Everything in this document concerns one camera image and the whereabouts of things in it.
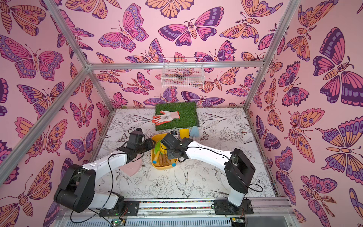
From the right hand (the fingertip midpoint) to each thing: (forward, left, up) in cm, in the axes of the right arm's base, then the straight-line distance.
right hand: (169, 154), depth 83 cm
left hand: (+10, +10, -2) cm, 15 cm away
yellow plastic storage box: (+2, +7, -7) cm, 10 cm away
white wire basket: (+55, -6, +15) cm, 57 cm away
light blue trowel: (+24, -16, -10) cm, 31 cm away
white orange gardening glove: (+35, +7, -6) cm, 36 cm away
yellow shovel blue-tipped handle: (+21, -8, -8) cm, 24 cm away
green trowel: (+9, +10, -7) cm, 15 cm away
